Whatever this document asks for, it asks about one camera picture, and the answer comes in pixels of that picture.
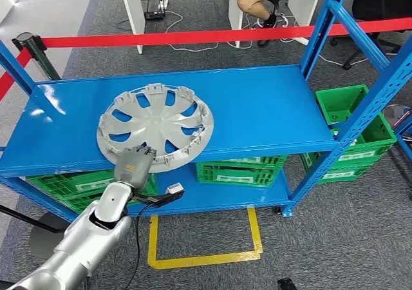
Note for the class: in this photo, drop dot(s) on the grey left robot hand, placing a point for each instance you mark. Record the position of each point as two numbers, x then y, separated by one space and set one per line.
132 168

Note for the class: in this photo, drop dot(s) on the grey plastic wheel hubcap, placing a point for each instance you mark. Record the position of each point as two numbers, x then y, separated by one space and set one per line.
154 121

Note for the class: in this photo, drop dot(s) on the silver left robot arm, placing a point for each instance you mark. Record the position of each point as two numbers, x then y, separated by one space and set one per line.
80 245

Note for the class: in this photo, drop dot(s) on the small white part bundle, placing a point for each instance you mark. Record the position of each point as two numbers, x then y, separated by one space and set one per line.
335 132

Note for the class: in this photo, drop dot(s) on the yellow floor tape outline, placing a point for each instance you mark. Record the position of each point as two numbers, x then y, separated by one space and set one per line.
199 260

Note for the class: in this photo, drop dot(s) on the long red barrier belt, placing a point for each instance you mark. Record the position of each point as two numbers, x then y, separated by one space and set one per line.
193 36

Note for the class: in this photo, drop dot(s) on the black power adapter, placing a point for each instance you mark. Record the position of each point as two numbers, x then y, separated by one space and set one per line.
154 15

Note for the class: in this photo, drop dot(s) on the person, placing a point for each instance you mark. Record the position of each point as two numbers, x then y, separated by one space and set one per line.
254 0

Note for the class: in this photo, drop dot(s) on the plain white desk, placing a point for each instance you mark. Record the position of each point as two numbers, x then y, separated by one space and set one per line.
305 6

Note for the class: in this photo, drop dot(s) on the chrome round stool base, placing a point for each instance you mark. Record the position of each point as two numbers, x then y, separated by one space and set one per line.
394 115

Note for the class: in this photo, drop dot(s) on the black office chair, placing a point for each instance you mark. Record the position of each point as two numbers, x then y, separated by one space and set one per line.
379 2

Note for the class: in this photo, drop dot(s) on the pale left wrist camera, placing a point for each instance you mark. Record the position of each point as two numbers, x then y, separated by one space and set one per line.
174 189

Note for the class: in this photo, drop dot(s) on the black-topped stanchion post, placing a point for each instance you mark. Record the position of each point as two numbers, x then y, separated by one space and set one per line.
38 53

